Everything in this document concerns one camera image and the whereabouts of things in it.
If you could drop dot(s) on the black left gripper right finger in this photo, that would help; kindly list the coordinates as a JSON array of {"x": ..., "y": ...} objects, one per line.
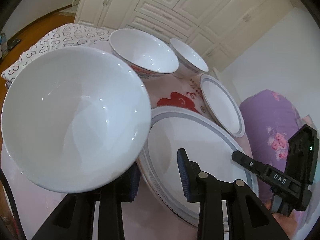
[{"x": 248, "y": 217}]

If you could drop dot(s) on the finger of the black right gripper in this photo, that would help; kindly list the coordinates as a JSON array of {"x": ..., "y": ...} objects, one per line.
[{"x": 264, "y": 172}]

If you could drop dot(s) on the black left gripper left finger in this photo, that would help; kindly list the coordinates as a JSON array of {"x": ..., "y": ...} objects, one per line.
[{"x": 78, "y": 214}]

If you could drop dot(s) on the grey rimmed white plate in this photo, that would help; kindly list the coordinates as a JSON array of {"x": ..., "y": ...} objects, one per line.
[{"x": 204, "y": 141}]

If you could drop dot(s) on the plain white bowl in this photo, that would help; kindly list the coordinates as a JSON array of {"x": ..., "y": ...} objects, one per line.
[{"x": 75, "y": 119}]

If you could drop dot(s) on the white bowl grey stripe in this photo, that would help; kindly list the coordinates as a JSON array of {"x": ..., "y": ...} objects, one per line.
[{"x": 190, "y": 62}]

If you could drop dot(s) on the pink cartoon round tablecloth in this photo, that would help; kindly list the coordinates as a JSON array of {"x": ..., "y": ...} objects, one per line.
[{"x": 145, "y": 218}]

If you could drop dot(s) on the purple floral quilt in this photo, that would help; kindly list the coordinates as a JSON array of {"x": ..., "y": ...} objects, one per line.
[{"x": 270, "y": 121}]

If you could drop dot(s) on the cream wardrobe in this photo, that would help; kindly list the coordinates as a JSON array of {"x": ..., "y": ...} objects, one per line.
[{"x": 218, "y": 30}]

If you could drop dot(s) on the white bowl red pattern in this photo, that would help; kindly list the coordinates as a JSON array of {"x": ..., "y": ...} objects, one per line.
[{"x": 146, "y": 54}]

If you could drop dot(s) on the heart pattern bed sheet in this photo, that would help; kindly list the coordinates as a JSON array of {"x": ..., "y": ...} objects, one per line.
[{"x": 67, "y": 35}]

